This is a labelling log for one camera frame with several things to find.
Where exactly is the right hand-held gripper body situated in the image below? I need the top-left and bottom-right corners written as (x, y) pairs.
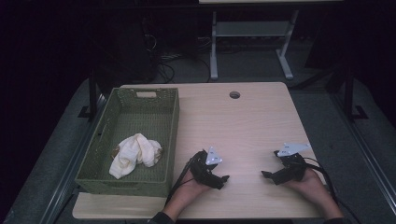
top-left (274, 143), bottom-right (312, 184)

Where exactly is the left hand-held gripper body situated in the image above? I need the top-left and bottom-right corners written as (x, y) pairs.
top-left (190, 147), bottom-right (224, 189)

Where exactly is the green woven basket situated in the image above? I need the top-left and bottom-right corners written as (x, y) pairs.
top-left (74, 87), bottom-right (181, 198)

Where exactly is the cream cloth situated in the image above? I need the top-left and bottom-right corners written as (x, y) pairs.
top-left (108, 133), bottom-right (163, 180)

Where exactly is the person's left hand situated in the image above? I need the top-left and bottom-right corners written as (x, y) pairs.
top-left (167, 169), bottom-right (213, 214)

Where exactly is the white metal table frame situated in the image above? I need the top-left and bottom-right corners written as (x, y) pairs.
top-left (199, 0), bottom-right (344, 81)

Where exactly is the person's right hand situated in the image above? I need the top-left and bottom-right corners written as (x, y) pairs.
top-left (283, 167), bottom-right (332, 204)

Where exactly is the tangle of floor cables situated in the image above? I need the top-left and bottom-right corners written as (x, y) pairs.
top-left (141, 17), bottom-right (213, 84)

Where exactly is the black stand post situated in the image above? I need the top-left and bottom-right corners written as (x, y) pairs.
top-left (341, 63), bottom-right (370, 123)
top-left (78, 66), bottom-right (101, 123)

